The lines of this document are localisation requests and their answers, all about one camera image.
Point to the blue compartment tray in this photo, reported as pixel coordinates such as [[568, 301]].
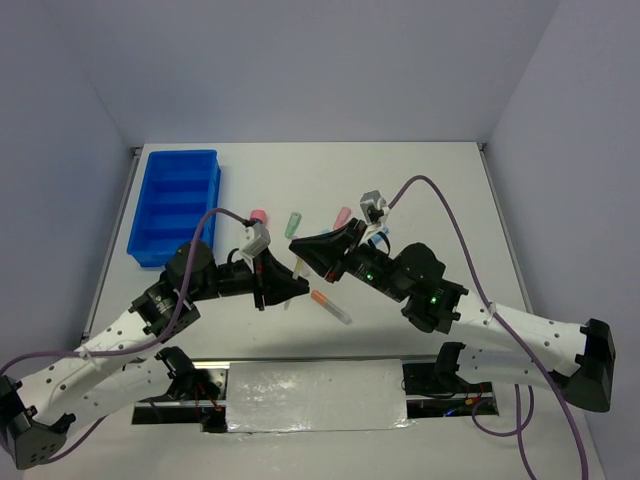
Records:
[[178, 188]]

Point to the green translucent cap case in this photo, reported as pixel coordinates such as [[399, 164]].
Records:
[[292, 225]]

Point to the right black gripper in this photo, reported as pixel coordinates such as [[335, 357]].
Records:
[[322, 252]]

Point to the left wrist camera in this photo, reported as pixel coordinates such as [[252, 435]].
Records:
[[253, 240]]

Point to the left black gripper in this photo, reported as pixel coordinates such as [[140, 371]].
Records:
[[278, 284]]

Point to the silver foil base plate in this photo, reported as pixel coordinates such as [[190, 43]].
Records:
[[322, 396]]

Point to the pink capped glue bottle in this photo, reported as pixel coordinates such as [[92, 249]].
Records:
[[258, 215]]

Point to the pink translucent cap case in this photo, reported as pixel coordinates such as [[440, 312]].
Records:
[[342, 218]]

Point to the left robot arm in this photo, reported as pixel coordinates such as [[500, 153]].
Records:
[[131, 359]]

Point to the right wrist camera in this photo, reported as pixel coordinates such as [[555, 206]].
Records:
[[375, 211]]

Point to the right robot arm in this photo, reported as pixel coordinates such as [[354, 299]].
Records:
[[489, 342]]

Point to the blue translucent cap case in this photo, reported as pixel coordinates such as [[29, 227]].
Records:
[[381, 237]]

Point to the thin yellow pen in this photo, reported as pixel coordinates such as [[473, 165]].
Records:
[[295, 276]]

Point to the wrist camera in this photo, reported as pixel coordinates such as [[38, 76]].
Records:
[[253, 240], [375, 211]]

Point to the orange highlighter pen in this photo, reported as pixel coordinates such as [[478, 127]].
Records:
[[329, 306]]

